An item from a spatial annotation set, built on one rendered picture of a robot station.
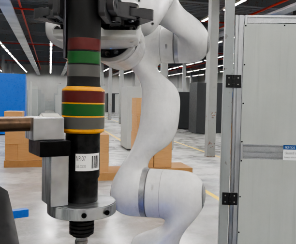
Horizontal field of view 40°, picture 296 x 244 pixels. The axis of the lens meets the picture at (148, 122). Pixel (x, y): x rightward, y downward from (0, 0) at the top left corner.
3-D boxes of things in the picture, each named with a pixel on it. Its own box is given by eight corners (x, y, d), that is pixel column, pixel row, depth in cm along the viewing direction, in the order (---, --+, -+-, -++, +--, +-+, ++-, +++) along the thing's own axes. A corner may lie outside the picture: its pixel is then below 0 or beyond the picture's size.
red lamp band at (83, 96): (70, 102, 39) (70, 89, 39) (55, 101, 42) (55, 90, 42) (112, 103, 41) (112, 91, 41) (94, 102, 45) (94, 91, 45)
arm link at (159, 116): (170, 220, 94) (102, 215, 98) (176, 218, 106) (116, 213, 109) (181, 16, 103) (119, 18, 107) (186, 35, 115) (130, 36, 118)
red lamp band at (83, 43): (74, 48, 39) (74, 35, 39) (62, 52, 42) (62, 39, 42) (106, 51, 41) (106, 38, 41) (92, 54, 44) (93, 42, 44)
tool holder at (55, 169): (38, 228, 36) (39, 118, 36) (19, 209, 42) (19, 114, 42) (128, 216, 41) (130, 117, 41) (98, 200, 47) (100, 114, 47)
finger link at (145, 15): (167, 24, 48) (140, 15, 44) (115, 30, 53) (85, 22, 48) (167, 14, 48) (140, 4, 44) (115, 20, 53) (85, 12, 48)
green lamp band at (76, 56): (74, 62, 39) (74, 49, 39) (62, 64, 42) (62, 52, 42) (106, 64, 41) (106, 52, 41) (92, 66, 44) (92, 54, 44)
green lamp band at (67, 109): (70, 116, 39) (70, 103, 39) (55, 114, 43) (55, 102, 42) (111, 116, 41) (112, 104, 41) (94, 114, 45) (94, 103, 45)
